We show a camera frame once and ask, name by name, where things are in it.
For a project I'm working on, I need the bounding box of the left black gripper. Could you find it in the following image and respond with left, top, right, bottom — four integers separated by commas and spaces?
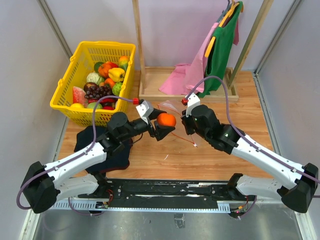
119, 109, 176, 142

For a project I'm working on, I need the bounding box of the clear zip top bag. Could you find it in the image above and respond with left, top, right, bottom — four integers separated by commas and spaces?
157, 100, 202, 148

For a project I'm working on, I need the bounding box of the red apple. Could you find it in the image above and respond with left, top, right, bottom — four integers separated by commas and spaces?
102, 105, 114, 111

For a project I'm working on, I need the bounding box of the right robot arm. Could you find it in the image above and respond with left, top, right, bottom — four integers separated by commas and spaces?
181, 104, 319, 213

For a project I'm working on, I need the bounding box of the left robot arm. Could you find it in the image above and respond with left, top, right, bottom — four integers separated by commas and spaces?
16, 109, 176, 214

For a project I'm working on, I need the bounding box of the wooden rack tray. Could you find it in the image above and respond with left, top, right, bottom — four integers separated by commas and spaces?
139, 66, 225, 104

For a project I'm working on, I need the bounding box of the pink shirt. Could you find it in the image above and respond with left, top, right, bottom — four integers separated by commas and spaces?
158, 21, 240, 96

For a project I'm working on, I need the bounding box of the green custard apple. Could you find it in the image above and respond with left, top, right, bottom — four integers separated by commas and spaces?
112, 82, 123, 96

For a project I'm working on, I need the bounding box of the dark navy cloth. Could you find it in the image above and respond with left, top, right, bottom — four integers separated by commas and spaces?
73, 126, 133, 174

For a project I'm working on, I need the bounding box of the red chili pepper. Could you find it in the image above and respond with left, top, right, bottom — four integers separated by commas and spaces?
88, 98, 117, 104

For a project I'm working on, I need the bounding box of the green shirt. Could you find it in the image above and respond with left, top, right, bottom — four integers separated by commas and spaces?
195, 1, 244, 99

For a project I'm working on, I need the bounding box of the purple grape bunch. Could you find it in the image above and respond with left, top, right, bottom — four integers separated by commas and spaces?
84, 85, 113, 100

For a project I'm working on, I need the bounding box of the yellow bell pepper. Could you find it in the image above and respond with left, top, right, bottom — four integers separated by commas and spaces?
108, 67, 126, 83

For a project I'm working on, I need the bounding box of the small orange fruit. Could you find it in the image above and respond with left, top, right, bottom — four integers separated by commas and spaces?
104, 78, 116, 88

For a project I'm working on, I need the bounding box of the yellow clothes hanger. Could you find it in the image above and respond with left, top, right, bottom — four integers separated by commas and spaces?
204, 36, 216, 58

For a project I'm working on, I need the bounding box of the mango fruit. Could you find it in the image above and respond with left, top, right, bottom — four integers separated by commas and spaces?
118, 56, 130, 72

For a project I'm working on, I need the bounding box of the orange pumpkin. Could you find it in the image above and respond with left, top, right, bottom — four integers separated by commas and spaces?
98, 63, 112, 79

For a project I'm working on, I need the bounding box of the green white cabbage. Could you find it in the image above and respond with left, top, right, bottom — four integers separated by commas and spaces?
86, 72, 105, 85

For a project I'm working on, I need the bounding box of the watermelon slice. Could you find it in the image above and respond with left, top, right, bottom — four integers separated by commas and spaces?
72, 86, 88, 108

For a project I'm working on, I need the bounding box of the yellow lemon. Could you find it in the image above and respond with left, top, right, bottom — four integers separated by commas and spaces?
70, 103, 85, 109

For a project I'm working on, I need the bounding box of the yellow plastic basket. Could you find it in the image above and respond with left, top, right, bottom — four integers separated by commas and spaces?
50, 41, 136, 127

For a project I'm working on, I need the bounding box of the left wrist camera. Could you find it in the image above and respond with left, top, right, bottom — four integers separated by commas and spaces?
135, 99, 154, 125

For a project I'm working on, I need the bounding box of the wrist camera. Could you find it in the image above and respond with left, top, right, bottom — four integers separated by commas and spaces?
181, 93, 201, 117
135, 99, 154, 125

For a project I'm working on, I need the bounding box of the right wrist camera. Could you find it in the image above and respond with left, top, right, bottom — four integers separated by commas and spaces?
181, 93, 201, 117

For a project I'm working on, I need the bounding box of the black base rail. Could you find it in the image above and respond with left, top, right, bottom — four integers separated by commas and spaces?
77, 178, 254, 210

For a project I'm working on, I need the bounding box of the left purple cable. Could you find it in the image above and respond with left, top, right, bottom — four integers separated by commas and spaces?
16, 95, 140, 216

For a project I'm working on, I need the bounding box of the left wooden rack post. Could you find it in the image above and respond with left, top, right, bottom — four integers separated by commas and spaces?
132, 0, 147, 88

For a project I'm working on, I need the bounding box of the wooden rack post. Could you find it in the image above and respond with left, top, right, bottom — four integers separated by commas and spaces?
132, 0, 147, 88
227, 0, 274, 89

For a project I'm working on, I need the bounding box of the right wooden rack post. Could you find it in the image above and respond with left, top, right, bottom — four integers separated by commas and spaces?
227, 0, 274, 89

